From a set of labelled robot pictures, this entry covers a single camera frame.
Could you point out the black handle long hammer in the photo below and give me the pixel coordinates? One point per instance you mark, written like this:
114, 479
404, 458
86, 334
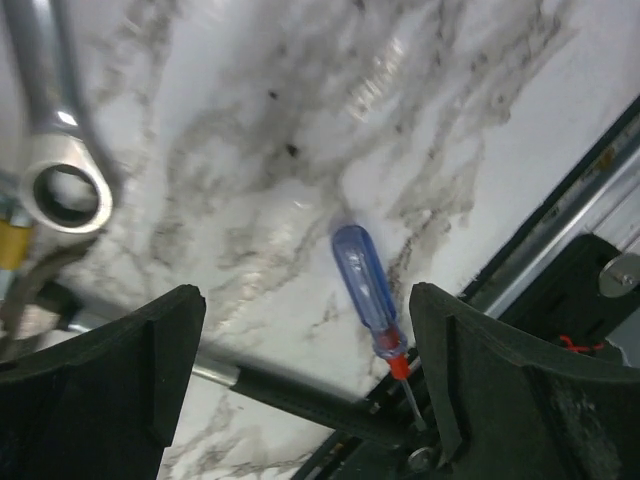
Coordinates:
288, 395

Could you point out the silver ratchet wrench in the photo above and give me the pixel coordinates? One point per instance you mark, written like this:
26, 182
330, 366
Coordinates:
61, 138

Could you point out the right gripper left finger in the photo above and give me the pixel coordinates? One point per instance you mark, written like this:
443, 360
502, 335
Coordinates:
104, 404

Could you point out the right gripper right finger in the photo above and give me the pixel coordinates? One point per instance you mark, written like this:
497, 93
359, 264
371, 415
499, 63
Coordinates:
508, 405

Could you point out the blue red screwdriver right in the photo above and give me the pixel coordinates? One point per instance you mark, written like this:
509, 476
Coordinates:
360, 267

